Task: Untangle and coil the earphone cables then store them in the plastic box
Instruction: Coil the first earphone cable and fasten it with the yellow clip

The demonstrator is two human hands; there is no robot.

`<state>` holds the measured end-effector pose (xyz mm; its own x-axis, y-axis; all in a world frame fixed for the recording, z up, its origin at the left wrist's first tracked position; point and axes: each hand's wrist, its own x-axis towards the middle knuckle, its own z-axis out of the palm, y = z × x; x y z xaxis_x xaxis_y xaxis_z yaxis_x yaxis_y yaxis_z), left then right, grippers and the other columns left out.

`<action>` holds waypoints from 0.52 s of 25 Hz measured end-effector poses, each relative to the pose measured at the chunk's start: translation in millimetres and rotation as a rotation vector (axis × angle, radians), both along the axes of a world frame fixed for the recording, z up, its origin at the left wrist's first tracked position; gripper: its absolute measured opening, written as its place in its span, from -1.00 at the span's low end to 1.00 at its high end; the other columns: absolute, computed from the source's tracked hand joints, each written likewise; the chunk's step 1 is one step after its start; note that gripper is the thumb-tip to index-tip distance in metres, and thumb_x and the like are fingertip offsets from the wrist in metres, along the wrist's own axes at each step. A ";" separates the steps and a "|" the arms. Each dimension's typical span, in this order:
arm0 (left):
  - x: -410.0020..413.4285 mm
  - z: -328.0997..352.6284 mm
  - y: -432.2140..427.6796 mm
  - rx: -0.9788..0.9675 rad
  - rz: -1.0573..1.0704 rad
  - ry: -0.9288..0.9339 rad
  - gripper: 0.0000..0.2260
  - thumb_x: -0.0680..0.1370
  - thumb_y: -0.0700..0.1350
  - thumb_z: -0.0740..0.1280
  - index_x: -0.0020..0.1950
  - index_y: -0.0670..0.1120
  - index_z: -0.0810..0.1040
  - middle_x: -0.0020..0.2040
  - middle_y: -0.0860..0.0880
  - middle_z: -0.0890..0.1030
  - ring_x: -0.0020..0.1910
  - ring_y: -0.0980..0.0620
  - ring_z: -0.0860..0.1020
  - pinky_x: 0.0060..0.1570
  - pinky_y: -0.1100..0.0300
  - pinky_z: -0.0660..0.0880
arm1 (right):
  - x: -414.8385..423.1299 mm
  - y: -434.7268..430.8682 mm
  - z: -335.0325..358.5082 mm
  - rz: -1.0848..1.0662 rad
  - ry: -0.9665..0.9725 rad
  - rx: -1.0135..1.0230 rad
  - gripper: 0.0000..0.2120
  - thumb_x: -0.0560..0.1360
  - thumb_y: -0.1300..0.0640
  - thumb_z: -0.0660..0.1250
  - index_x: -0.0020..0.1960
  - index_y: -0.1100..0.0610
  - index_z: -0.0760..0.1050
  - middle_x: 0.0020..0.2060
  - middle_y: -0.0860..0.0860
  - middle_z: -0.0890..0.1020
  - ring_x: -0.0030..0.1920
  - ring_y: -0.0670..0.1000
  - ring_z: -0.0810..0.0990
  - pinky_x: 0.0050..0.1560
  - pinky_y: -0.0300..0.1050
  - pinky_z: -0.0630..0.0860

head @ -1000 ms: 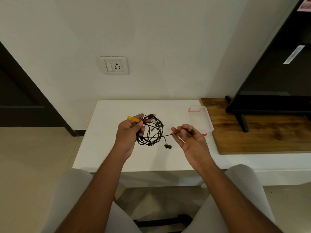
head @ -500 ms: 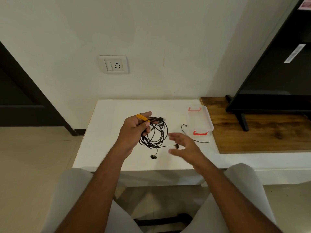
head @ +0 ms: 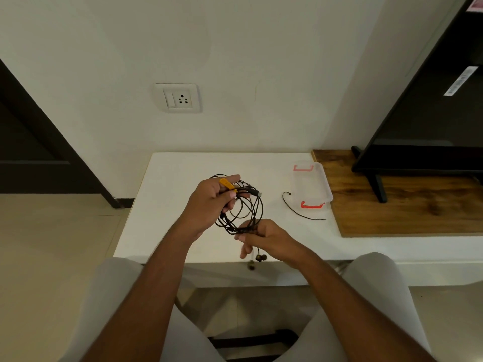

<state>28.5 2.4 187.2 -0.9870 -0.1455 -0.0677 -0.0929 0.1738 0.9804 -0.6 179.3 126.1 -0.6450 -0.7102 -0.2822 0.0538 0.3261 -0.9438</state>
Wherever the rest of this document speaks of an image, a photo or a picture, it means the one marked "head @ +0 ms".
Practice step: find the clear box with red clips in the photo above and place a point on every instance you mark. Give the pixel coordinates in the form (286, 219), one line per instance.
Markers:
(313, 184)

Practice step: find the dark brown door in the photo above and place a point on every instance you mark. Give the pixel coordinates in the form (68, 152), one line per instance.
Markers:
(22, 150)

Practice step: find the black television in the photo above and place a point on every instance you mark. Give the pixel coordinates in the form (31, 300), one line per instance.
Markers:
(430, 128)

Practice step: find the person's left forearm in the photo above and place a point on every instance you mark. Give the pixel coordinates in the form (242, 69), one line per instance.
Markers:
(143, 301)

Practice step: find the person's right hand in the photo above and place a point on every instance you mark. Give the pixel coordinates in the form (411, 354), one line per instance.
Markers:
(275, 241)

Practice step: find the white wall socket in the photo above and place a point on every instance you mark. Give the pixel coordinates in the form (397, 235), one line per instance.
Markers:
(178, 98)

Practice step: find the black stool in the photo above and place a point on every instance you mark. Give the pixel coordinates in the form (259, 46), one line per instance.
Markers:
(253, 341)

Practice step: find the wooden cabinet top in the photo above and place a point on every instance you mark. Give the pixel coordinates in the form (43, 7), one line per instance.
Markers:
(407, 214)

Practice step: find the black door frame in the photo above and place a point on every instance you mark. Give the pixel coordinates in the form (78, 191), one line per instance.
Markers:
(68, 154)

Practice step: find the person's left hand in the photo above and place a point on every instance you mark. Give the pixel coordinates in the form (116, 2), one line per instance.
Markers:
(207, 207)

